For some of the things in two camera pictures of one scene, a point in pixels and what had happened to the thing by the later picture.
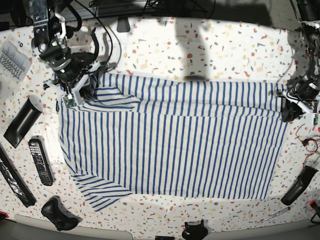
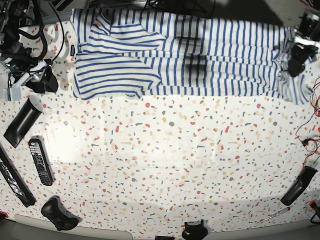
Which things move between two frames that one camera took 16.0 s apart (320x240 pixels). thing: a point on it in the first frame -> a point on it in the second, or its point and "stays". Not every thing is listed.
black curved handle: [299, 186] stays
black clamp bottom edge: [197, 232] stays
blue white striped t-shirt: [149, 136] -> [123, 55]
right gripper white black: [80, 87] -> [41, 79]
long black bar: [15, 181] stays
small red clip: [313, 204] stays
